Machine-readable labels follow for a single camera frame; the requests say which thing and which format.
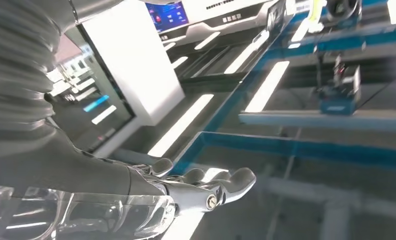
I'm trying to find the white ceiling light strip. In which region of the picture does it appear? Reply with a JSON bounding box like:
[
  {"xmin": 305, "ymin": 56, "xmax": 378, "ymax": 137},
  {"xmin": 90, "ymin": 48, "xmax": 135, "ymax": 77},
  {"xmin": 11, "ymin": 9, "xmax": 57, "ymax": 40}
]
[
  {"xmin": 244, "ymin": 60, "xmax": 290, "ymax": 114},
  {"xmin": 223, "ymin": 29, "xmax": 271, "ymax": 75},
  {"xmin": 148, "ymin": 93, "xmax": 215, "ymax": 158}
]

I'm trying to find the white booth with sign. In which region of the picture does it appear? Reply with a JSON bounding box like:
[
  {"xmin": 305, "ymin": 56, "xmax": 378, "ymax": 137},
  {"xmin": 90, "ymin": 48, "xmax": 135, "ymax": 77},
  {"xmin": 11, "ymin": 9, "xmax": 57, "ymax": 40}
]
[{"xmin": 158, "ymin": 0, "xmax": 278, "ymax": 44}]

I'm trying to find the blue wall screen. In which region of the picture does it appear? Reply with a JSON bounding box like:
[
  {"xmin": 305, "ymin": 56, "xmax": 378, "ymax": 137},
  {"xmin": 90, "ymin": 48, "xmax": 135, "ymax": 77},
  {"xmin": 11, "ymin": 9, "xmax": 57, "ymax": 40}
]
[{"xmin": 145, "ymin": 0, "xmax": 190, "ymax": 34}]

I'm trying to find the blue ceiling truss frame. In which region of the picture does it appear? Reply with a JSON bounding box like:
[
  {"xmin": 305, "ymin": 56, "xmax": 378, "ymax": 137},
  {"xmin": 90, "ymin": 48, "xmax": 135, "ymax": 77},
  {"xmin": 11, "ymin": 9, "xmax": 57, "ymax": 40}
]
[{"xmin": 169, "ymin": 0, "xmax": 396, "ymax": 176}]

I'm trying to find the white black-framed display panel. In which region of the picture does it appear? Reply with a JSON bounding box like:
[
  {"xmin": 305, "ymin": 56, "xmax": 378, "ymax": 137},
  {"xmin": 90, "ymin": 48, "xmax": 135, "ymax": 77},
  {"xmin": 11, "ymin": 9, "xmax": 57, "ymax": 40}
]
[{"xmin": 75, "ymin": 0, "xmax": 186, "ymax": 159}]

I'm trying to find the black and blue rail device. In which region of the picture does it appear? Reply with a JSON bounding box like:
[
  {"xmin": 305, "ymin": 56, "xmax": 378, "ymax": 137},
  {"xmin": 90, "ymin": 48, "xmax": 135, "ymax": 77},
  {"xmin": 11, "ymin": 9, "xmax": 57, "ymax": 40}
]
[{"xmin": 318, "ymin": 54, "xmax": 362, "ymax": 117}]

